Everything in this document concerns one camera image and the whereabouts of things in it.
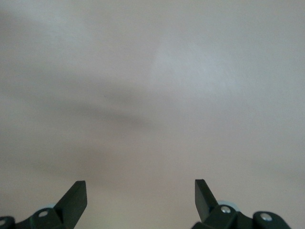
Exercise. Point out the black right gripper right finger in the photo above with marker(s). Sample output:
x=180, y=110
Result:
x=214, y=214

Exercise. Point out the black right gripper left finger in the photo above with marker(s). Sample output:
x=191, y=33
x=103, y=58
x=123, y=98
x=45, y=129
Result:
x=69, y=207

